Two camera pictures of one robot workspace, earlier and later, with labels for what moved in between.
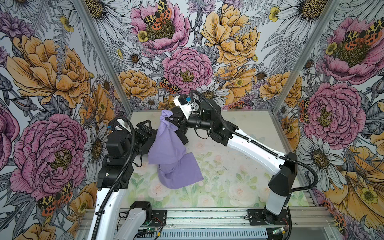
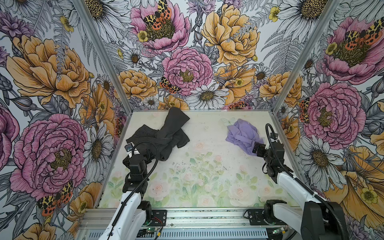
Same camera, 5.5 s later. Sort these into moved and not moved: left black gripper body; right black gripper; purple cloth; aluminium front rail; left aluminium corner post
Moved: right black gripper; purple cloth; left black gripper body
Not moved: aluminium front rail; left aluminium corner post
